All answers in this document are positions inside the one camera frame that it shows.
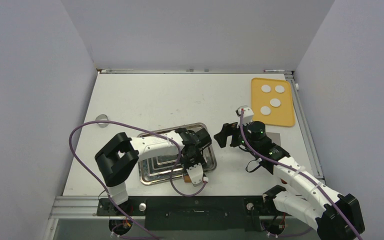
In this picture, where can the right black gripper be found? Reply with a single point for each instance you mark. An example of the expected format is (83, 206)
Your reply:
(228, 129)

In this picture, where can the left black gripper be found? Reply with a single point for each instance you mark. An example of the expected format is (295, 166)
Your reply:
(198, 160)

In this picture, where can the stainless steel tray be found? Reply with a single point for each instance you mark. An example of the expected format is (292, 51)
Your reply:
(157, 170)

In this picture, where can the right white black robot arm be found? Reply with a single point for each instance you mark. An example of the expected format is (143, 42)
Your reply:
(332, 215)

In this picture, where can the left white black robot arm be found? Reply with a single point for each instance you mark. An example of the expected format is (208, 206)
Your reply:
(119, 156)

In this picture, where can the white dough disc lower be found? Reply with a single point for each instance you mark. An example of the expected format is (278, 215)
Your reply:
(265, 110)

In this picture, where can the white dough disc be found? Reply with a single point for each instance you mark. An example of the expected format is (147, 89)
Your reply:
(275, 102)
(265, 110)
(266, 88)
(279, 89)

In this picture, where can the white dough disc middle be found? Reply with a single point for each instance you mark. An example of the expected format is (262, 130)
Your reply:
(275, 102)

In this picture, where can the white dough disc upper left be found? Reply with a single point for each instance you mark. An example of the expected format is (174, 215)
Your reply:
(266, 88)

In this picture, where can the white dough disc upper right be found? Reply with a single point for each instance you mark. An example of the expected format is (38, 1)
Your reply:
(279, 89)

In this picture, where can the yellow plastic tray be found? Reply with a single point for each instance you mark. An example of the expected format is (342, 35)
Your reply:
(283, 116)

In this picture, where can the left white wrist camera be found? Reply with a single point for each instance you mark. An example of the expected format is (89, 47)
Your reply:
(196, 174)

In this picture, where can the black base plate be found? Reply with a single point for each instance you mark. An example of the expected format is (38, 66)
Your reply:
(251, 223)

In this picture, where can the aluminium back rail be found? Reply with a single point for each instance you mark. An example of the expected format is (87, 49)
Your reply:
(194, 71)

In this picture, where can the aluminium front rail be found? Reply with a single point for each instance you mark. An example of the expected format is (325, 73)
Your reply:
(79, 208)

